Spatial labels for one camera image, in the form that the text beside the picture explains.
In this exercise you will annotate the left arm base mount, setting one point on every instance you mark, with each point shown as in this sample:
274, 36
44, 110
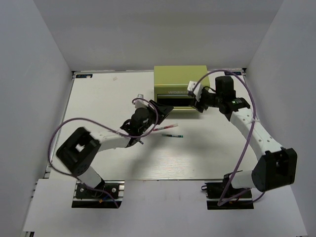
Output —
86, 198

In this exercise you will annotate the left corner label sticker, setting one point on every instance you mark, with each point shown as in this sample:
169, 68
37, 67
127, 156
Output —
84, 76

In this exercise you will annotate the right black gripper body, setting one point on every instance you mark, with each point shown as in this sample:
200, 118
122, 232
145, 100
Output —
207, 99

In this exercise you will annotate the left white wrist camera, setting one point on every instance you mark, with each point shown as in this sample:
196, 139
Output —
138, 102

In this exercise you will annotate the corner label sticker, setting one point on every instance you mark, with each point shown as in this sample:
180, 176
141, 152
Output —
233, 73
84, 76

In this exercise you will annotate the red refill pen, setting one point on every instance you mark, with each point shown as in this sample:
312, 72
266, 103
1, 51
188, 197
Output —
166, 127

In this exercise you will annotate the right corner label sticker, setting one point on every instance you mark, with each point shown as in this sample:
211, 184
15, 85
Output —
233, 73

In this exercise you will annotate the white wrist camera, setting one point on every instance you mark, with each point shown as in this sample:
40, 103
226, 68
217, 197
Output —
138, 102
194, 90

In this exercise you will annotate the green metal drawer toolbox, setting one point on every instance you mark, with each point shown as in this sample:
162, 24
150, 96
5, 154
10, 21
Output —
170, 86

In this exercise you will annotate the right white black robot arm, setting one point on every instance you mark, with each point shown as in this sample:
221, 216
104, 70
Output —
276, 166

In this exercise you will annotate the green refill pen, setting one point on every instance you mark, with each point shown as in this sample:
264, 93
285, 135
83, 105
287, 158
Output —
172, 135

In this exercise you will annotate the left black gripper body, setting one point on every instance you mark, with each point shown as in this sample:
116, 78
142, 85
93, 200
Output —
152, 119

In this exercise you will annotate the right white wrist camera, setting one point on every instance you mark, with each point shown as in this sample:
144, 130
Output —
194, 90

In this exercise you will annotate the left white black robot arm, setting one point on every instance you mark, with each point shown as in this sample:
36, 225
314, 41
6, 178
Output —
79, 150

